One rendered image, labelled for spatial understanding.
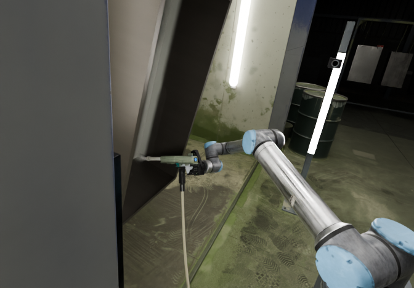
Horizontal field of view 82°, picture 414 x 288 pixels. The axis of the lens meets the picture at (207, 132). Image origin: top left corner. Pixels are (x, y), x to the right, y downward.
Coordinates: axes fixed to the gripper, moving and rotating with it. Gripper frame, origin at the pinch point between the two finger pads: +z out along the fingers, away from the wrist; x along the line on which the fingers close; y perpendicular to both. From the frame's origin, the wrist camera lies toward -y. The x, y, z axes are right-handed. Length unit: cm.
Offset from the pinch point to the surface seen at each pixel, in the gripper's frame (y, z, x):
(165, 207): 40, -35, 56
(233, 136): -29, -165, 78
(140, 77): -34, 52, -34
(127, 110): -23, 50, -23
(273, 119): -49, -172, 22
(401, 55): -262, -662, -90
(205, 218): 47, -53, 26
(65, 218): -1, 89, -81
